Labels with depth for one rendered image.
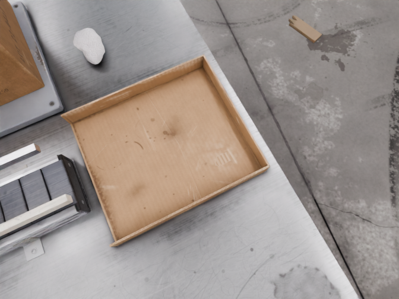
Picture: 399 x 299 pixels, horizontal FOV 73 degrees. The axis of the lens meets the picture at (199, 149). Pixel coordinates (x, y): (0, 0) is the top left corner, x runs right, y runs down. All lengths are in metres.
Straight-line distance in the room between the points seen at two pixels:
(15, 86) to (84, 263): 0.35
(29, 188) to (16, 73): 0.21
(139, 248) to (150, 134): 0.21
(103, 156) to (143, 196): 0.11
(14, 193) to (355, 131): 1.50
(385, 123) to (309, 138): 0.43
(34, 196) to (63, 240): 0.09
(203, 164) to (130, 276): 0.23
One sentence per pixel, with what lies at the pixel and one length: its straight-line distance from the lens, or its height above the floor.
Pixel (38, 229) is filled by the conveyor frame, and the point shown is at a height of 0.88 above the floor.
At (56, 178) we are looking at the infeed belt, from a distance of 0.52.
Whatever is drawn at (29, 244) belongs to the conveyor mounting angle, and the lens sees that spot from 0.58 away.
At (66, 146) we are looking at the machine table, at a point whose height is 0.83.
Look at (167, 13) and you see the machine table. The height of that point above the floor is 0.83.
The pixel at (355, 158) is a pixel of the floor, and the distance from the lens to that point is 1.59.
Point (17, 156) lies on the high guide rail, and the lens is 0.46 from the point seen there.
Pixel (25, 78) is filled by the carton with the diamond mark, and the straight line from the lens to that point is 0.61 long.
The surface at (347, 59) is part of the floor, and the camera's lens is 1.84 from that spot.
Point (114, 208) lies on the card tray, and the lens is 0.52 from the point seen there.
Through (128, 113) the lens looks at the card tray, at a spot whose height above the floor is 0.83.
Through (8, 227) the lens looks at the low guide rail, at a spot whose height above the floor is 0.91.
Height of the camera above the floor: 1.33
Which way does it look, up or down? 73 degrees down
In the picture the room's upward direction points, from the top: 1 degrees counter-clockwise
